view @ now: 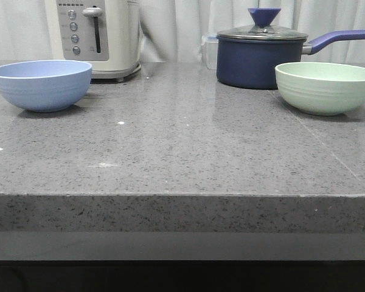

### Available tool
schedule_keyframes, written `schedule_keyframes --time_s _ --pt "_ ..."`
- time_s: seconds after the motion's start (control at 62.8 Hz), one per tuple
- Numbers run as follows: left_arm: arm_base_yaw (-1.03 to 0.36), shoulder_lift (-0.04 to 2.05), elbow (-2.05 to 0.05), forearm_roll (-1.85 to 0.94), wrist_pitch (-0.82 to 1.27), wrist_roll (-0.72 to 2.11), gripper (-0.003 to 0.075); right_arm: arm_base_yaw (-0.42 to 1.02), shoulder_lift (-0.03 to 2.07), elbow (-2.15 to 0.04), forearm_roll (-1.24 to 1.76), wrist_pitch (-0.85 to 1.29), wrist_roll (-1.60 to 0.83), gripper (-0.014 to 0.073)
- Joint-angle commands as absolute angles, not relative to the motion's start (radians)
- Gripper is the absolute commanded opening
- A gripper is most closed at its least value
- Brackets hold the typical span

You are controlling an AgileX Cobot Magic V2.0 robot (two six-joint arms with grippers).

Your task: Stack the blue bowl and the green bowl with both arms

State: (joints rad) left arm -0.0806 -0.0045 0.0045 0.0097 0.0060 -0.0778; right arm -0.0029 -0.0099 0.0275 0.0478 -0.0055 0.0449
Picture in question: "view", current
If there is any blue bowl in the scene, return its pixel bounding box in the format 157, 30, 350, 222
0, 60, 92, 113

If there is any green bowl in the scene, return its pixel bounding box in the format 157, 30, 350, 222
275, 62, 365, 116

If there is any clear plastic container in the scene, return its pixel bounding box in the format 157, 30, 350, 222
201, 33, 218, 70

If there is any dark blue saucepan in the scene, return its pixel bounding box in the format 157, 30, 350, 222
216, 29, 365, 90

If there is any cream white toaster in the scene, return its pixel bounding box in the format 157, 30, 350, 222
44, 0, 141, 82

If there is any glass pot lid blue knob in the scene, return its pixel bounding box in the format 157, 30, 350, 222
217, 8, 308, 41

